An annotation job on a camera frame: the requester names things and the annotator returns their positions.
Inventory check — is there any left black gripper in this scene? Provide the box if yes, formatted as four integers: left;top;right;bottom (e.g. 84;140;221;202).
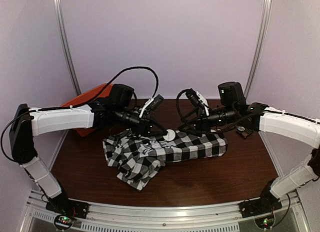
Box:
114;105;168;137

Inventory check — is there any white round brooch backing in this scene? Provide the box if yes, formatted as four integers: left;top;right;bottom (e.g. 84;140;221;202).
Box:
163;129;176;141

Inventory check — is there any black white checkered shirt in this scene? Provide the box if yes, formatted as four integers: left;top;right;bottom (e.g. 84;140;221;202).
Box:
102;129;228;191

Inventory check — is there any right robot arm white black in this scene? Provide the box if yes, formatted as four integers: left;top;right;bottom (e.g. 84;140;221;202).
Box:
186;82;320;213

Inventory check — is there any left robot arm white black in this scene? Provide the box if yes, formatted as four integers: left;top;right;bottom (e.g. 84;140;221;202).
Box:
8;84;168;214

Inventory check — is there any small black brooch box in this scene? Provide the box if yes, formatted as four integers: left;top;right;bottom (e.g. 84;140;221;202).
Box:
236;127;253;139

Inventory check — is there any orange plastic basin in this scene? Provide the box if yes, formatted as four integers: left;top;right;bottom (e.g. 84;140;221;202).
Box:
62;83;113;137

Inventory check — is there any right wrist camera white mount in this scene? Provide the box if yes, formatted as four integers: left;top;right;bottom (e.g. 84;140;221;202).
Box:
189;89;210;116

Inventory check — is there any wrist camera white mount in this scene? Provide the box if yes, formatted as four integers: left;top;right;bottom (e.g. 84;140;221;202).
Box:
189;89;210;116
139;94;164;118

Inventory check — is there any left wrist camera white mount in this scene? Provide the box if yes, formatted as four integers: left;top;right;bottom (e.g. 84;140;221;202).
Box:
139;94;164;118

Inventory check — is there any right black cable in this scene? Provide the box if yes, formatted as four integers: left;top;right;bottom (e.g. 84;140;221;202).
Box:
176;89;241;135

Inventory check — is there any aluminium front rail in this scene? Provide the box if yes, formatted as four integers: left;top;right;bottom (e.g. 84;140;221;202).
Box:
24;194;305;232

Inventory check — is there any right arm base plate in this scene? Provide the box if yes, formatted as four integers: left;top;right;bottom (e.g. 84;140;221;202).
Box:
239;197;282;218

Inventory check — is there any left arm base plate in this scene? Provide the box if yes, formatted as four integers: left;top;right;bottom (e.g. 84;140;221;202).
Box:
45;198;89;218

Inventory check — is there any right aluminium corner post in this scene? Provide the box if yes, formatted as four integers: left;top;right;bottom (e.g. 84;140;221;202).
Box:
244;0;272;98

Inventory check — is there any aluminium corner post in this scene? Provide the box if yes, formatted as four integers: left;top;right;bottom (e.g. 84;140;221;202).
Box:
244;0;272;98
53;0;81;95

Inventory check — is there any left aluminium corner post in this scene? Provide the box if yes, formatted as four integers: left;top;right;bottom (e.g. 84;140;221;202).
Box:
53;0;81;95

